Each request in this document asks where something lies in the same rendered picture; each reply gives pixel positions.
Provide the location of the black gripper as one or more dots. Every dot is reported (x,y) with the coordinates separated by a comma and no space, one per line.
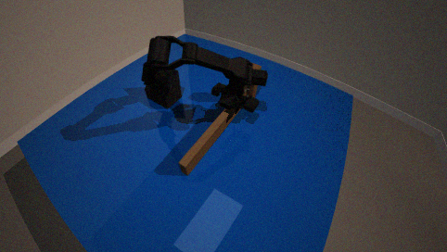
(249,103)

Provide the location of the brown wooden post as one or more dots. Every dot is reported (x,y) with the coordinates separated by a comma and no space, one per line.
(251,89)

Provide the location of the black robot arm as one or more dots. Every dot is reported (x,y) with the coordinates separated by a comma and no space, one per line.
(238,70)

